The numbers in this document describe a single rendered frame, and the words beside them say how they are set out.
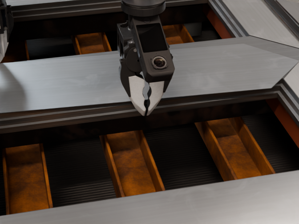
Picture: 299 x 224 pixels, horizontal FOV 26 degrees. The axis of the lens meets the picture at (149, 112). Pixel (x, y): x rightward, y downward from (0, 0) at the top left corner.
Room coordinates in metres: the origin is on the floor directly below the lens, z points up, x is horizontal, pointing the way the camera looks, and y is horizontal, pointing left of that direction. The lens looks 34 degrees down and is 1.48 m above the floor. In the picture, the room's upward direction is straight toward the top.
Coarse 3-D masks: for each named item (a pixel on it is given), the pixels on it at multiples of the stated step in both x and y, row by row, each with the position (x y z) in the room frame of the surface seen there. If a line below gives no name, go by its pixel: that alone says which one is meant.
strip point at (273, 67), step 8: (248, 48) 1.18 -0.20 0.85; (256, 48) 1.18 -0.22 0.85; (256, 56) 1.14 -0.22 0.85; (264, 56) 1.14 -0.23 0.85; (272, 56) 1.14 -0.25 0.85; (280, 56) 1.14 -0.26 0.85; (256, 64) 1.11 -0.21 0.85; (264, 64) 1.11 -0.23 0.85; (272, 64) 1.11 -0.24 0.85; (280, 64) 1.11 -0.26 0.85; (288, 64) 1.11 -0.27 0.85; (264, 72) 1.08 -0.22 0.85; (272, 72) 1.08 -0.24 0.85; (280, 72) 1.08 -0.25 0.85; (272, 80) 1.05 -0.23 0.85
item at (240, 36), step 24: (96, 0) 1.43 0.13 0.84; (120, 0) 1.44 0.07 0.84; (168, 0) 1.46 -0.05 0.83; (192, 0) 1.47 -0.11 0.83; (216, 0) 1.44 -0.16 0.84; (240, 24) 1.29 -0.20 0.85; (264, 48) 1.18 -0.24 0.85; (288, 48) 1.18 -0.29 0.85; (288, 72) 1.08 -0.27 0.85; (192, 96) 1.01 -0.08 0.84; (216, 96) 1.02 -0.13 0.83; (240, 96) 1.03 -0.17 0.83; (264, 96) 1.04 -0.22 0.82; (288, 96) 1.01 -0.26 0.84; (0, 120) 0.93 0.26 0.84; (24, 120) 0.94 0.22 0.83; (48, 120) 0.95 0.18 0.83; (72, 120) 0.95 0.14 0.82; (96, 120) 0.96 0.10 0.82
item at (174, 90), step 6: (174, 72) 1.08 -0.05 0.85; (174, 78) 1.06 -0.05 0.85; (174, 84) 1.03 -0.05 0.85; (180, 84) 1.03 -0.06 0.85; (144, 90) 1.01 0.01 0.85; (168, 90) 1.01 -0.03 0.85; (174, 90) 1.01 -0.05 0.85; (180, 90) 1.01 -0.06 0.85; (144, 96) 0.99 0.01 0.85; (162, 96) 0.99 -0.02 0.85; (168, 96) 0.99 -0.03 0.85; (174, 96) 0.99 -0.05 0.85; (180, 96) 0.99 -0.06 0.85
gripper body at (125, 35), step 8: (128, 8) 0.93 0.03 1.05; (136, 8) 0.92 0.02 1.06; (144, 8) 0.92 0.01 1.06; (152, 8) 0.92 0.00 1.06; (160, 8) 0.93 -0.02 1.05; (128, 16) 0.98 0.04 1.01; (144, 16) 0.92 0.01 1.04; (120, 24) 0.99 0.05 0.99; (128, 24) 0.99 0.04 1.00; (120, 32) 0.97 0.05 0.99; (128, 32) 0.96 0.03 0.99; (120, 40) 0.97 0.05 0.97; (128, 40) 0.93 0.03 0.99; (120, 48) 0.97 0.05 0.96; (128, 48) 0.92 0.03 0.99; (128, 56) 0.92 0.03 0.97; (136, 56) 0.92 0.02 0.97; (128, 64) 0.92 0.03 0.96; (136, 64) 0.92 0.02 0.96; (136, 72) 0.93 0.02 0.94
